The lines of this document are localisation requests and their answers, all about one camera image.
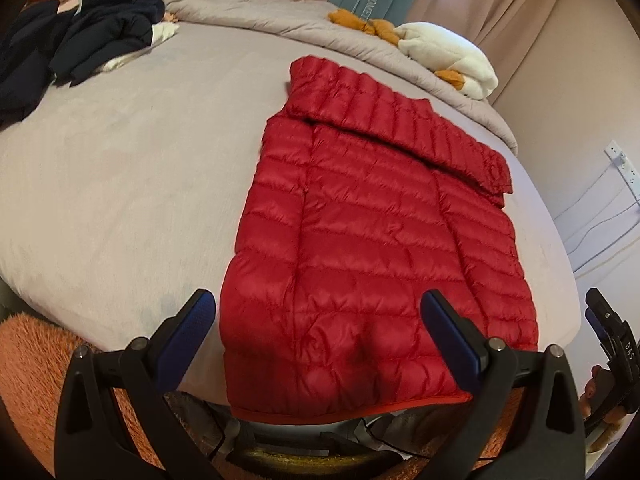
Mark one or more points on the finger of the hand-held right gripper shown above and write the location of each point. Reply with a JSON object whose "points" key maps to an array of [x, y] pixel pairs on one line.
{"points": [[594, 321]]}

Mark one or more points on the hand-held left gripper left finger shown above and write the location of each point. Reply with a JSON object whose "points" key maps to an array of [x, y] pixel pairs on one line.
{"points": [[192, 335]]}

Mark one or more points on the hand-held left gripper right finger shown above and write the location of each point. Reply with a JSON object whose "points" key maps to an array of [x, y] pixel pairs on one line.
{"points": [[450, 337]]}

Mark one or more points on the person's right hand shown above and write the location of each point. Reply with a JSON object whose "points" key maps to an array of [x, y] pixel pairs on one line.
{"points": [[592, 385]]}

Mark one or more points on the white power strip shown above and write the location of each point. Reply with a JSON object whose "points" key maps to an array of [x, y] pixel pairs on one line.
{"points": [[622, 165]]}

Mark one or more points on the bed with grey sheet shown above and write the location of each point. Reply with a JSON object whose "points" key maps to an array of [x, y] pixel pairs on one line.
{"points": [[125, 185]]}

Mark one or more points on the orange shaggy rug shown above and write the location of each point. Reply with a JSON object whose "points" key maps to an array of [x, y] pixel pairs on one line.
{"points": [[35, 385]]}

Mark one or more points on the white goose plush toy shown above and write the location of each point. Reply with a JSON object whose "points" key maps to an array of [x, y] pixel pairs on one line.
{"points": [[450, 55]]}

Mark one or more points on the white garment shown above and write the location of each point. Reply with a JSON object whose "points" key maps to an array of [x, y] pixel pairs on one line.
{"points": [[162, 32]]}

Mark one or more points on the navy blue garment pile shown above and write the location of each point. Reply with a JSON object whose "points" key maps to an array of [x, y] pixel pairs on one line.
{"points": [[110, 25]]}

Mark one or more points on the black coat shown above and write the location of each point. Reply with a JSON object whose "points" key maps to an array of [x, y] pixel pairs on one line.
{"points": [[25, 60]]}

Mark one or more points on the grey duvet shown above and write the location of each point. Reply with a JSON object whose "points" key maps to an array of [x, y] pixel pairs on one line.
{"points": [[250, 15]]}

